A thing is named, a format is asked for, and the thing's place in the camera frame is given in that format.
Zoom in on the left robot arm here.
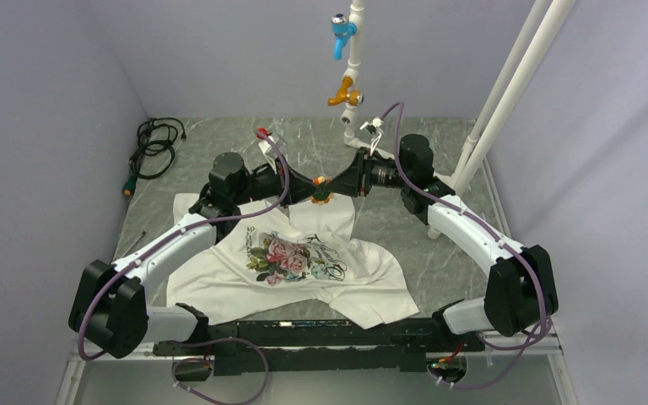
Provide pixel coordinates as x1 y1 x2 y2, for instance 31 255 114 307
68 153 317 361

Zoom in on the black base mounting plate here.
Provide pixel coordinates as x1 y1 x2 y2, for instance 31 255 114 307
153 318 484 376

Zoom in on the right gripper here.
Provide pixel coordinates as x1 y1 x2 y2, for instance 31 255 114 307
324 147 411 197

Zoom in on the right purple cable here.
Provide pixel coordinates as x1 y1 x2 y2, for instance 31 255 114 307
380 100 554 392

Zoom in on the aluminium rail frame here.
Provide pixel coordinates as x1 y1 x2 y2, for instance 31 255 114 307
55 159 580 405

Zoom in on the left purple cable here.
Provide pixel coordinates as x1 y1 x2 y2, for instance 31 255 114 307
77 128 292 405

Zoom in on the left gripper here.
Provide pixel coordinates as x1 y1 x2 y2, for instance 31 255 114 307
232 154 322 209

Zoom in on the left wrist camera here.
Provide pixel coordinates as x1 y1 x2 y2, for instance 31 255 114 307
255 127 287 170

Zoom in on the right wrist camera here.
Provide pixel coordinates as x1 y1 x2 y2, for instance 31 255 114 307
359 116 384 155

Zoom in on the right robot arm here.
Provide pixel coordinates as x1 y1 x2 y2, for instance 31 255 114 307
316 134 559 350

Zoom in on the orange yellow pompom brooch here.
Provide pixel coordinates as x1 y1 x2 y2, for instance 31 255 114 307
310 175 332 205

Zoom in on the white printed t-shirt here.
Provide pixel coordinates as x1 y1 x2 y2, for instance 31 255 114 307
166 194 419 329

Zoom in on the white pvc pipe frame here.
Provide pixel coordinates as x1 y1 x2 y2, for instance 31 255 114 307
340 0 576 240

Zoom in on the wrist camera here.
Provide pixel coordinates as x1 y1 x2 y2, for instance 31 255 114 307
255 127 287 170
359 116 384 155

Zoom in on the orange faucet tap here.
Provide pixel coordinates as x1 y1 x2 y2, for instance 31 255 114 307
327 76 365 106

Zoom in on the black coiled cable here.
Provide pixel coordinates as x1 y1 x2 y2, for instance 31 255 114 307
122 117 187 197

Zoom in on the blue faucet tap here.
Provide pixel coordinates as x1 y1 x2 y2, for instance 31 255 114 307
331 13 358 60

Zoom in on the purple cable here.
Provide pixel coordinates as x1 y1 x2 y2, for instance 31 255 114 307
380 100 554 392
77 128 292 405

